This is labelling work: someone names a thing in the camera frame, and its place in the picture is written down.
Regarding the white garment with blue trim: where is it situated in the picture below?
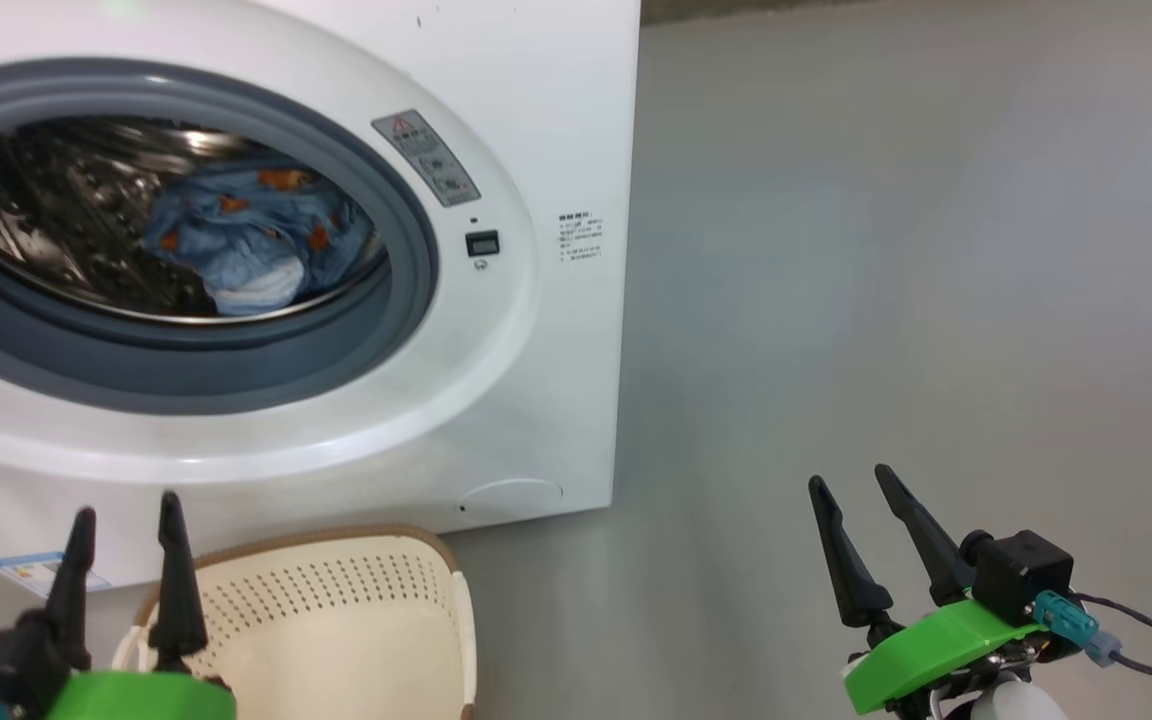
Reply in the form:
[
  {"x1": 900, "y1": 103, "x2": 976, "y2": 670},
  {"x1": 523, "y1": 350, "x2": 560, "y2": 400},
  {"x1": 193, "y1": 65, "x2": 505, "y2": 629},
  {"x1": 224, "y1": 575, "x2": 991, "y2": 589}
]
[{"x1": 204, "y1": 255, "x2": 307, "y2": 317}]

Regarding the blue energy label sticker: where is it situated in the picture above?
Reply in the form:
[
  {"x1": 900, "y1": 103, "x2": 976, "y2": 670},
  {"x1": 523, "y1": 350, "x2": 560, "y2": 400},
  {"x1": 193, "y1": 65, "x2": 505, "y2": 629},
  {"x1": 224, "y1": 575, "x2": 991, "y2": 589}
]
[{"x1": 0, "y1": 550, "x2": 112, "y2": 599}]

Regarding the round white filter cover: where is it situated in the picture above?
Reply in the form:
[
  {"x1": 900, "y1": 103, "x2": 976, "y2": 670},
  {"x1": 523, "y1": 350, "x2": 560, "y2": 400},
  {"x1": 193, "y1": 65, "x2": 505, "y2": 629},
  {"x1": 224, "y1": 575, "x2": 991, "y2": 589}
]
[{"x1": 461, "y1": 478, "x2": 565, "y2": 521}]

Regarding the blue bear-print garment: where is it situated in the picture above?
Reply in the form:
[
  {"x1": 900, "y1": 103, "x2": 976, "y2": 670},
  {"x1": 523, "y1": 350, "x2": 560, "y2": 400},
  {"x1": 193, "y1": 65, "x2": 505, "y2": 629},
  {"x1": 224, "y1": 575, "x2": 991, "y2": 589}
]
[{"x1": 144, "y1": 165, "x2": 375, "y2": 301}]

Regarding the grey warning sticker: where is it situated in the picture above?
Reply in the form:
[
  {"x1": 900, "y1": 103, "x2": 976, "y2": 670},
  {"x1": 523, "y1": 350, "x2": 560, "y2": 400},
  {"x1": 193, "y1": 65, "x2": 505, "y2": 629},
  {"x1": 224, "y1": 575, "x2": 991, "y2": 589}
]
[{"x1": 371, "y1": 109, "x2": 482, "y2": 208}]

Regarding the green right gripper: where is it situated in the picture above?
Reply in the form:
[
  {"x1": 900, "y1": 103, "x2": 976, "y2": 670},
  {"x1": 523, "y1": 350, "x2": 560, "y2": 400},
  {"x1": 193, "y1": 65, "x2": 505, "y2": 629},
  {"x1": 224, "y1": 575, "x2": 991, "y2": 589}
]
[{"x1": 808, "y1": 463, "x2": 1052, "y2": 716}]

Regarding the cream perforated laundry basket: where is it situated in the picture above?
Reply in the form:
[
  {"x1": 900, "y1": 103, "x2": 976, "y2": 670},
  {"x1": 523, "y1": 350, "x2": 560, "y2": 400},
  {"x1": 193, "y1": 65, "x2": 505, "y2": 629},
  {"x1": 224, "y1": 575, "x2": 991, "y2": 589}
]
[{"x1": 111, "y1": 525, "x2": 479, "y2": 720}]

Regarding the white front-load washing machine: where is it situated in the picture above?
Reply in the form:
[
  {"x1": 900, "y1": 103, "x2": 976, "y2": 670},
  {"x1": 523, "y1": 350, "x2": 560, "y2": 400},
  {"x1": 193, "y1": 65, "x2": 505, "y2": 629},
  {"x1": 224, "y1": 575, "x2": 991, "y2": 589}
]
[{"x1": 0, "y1": 0, "x2": 642, "y2": 591}]

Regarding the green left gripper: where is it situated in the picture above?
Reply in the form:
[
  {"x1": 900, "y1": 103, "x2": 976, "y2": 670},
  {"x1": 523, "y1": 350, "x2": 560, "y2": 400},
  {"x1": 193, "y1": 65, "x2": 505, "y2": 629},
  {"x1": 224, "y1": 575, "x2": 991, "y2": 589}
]
[{"x1": 44, "y1": 490, "x2": 237, "y2": 720}]

